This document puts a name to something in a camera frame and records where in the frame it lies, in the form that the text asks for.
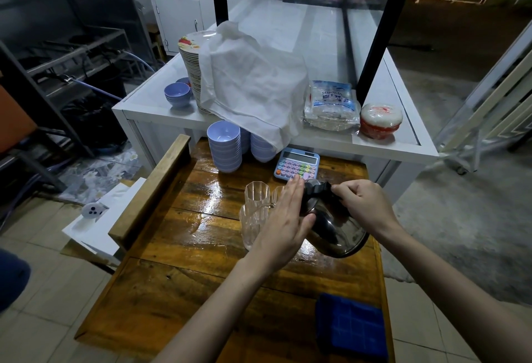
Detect person's left hand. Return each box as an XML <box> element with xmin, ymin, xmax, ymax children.
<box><xmin>244</xmin><ymin>176</ymin><xmax>317</xmax><ymax>277</ymax></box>

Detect stack of printed plates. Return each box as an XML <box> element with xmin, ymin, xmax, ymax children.
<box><xmin>178</xmin><ymin>30</ymin><xmax>218</xmax><ymax>115</ymax></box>

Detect blue hose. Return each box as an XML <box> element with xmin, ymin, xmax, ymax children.
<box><xmin>62</xmin><ymin>51</ymin><xmax>155</xmax><ymax>101</ymax></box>

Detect pastel blue calculator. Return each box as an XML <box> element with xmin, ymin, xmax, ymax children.
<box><xmin>273</xmin><ymin>147</ymin><xmax>321</xmax><ymax>182</ymax></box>

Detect orange chair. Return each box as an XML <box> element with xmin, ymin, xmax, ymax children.
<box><xmin>0</xmin><ymin>84</ymin><xmax>39</xmax><ymax>156</ymax></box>

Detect small white round device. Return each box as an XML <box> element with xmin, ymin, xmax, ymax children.
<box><xmin>81</xmin><ymin>202</ymin><xmax>110</xmax><ymax>221</ymax></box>

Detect white sink cabinet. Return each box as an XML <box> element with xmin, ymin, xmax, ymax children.
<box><xmin>148</xmin><ymin>0</ymin><xmax>218</xmax><ymax>57</ymax></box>

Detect clear bag of packets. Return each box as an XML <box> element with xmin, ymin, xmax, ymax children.
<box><xmin>303</xmin><ymin>80</ymin><xmax>362</xmax><ymax>133</ymax></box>

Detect white metal folding gate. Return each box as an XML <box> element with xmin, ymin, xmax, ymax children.
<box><xmin>433</xmin><ymin>21</ymin><xmax>532</xmax><ymax>175</ymax></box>

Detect white cloth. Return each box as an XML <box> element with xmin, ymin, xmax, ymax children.
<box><xmin>199</xmin><ymin>21</ymin><xmax>309</xmax><ymax>152</ymax></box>

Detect tall stack of lavender bowls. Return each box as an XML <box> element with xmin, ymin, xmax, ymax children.
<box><xmin>206</xmin><ymin>120</ymin><xmax>243</xmax><ymax>174</ymax></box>

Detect white metal counter cart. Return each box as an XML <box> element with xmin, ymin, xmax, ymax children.
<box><xmin>112</xmin><ymin>0</ymin><xmax>440</xmax><ymax>205</ymax></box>

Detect steel kettle with black handle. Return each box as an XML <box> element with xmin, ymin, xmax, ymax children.
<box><xmin>300</xmin><ymin>178</ymin><xmax>370</xmax><ymax>259</ymax></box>

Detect person's right hand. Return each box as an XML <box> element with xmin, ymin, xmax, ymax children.
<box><xmin>331</xmin><ymin>179</ymin><xmax>402</xmax><ymax>245</ymax></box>

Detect person's right forearm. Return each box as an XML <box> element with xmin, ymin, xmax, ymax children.
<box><xmin>374</xmin><ymin>226</ymin><xmax>532</xmax><ymax>363</ymax></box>

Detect blue ice cube tray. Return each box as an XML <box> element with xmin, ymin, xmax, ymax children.
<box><xmin>314</xmin><ymin>292</ymin><xmax>390</xmax><ymax>362</ymax></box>

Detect red and white wrapped bowl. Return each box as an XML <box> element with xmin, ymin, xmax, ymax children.
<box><xmin>359</xmin><ymin>103</ymin><xmax>404</xmax><ymax>140</ymax></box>

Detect person's left forearm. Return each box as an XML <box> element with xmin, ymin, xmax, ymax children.
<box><xmin>153</xmin><ymin>257</ymin><xmax>288</xmax><ymax>363</ymax></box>

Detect black plastic bag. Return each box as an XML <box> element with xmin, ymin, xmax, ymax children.
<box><xmin>62</xmin><ymin>94</ymin><xmax>128</xmax><ymax>152</ymax></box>

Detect small stack of lavender bowls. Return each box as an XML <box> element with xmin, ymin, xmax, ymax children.
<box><xmin>164</xmin><ymin>82</ymin><xmax>192</xmax><ymax>109</ymax></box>

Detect short stack of lavender bowls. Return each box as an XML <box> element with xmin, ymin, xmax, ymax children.
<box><xmin>250</xmin><ymin>132</ymin><xmax>277</xmax><ymax>163</ymax></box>

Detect grey metal stove rack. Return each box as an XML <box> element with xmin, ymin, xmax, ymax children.
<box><xmin>0</xmin><ymin>26</ymin><xmax>144</xmax><ymax>157</ymax></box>

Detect white foam board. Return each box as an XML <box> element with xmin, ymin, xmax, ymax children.
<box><xmin>62</xmin><ymin>177</ymin><xmax>147</xmax><ymax>267</ymax></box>

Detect person's left leg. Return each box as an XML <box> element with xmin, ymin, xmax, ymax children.
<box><xmin>0</xmin><ymin>248</ymin><xmax>32</xmax><ymax>314</ymax></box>

